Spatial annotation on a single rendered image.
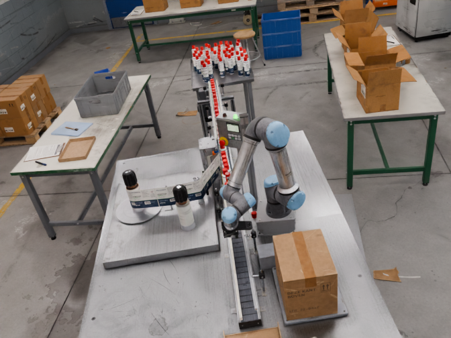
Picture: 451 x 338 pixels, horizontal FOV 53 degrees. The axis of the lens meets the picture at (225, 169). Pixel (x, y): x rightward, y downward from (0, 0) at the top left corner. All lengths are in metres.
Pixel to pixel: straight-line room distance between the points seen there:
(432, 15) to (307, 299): 6.13
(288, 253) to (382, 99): 2.11
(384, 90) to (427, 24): 3.90
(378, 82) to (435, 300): 1.69
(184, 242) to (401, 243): 1.89
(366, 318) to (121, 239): 1.45
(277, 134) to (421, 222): 2.16
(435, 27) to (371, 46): 3.32
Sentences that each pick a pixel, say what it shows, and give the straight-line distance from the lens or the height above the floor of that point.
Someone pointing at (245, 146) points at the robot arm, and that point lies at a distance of 2.31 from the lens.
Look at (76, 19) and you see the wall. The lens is 11.07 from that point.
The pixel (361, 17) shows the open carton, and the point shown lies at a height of 1.06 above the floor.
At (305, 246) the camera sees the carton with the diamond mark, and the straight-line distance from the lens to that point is 2.18.
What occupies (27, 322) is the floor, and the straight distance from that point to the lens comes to 3.91.
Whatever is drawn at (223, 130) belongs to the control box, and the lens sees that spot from 2.59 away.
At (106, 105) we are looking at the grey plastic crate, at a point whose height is 0.91.
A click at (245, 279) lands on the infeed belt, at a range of 2.39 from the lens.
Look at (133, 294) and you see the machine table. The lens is 2.54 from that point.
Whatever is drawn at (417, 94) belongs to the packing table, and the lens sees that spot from 4.31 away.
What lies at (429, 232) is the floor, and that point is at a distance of 4.00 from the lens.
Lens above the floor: 2.64
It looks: 34 degrees down
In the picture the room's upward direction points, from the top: 10 degrees counter-clockwise
